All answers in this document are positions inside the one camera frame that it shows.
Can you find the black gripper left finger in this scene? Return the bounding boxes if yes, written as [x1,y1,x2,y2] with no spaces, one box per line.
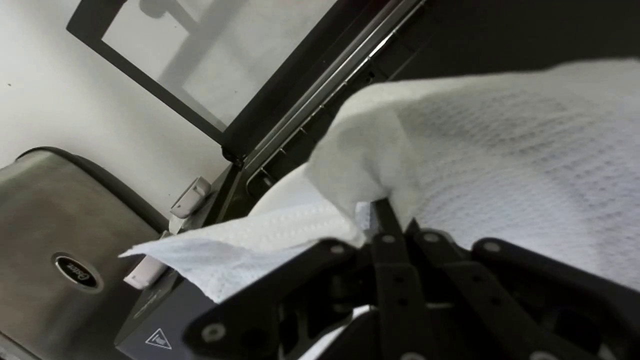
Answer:
[182,198,437,360]

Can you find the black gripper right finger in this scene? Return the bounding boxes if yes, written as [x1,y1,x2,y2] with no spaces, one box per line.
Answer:
[404,218,640,360]

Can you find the white paper towel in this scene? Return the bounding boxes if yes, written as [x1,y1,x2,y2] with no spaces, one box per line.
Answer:
[119,57,640,305]

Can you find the black toaster oven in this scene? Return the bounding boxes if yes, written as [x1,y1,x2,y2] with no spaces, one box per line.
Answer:
[64,0,640,360]

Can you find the silver two-slot toaster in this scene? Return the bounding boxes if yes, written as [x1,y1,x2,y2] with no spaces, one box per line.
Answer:
[0,146,214,360]

